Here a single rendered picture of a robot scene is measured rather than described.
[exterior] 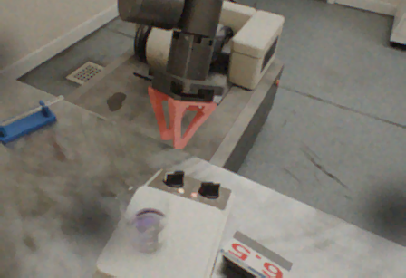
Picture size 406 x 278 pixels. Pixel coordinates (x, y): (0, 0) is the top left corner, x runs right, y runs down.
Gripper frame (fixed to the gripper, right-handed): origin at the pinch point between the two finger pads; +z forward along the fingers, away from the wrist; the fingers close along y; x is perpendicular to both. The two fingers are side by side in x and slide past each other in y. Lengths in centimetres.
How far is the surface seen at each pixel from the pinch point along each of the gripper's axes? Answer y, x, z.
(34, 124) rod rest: -27.7, -12.0, 7.6
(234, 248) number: 10.8, 6.3, 12.2
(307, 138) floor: -58, 123, 23
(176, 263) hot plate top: 12.3, -4.7, 10.3
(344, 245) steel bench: 17.9, 21.9, 10.5
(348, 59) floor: -91, 192, -21
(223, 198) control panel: 6.0, 6.7, 7.2
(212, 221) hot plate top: 10.6, 1.0, 7.1
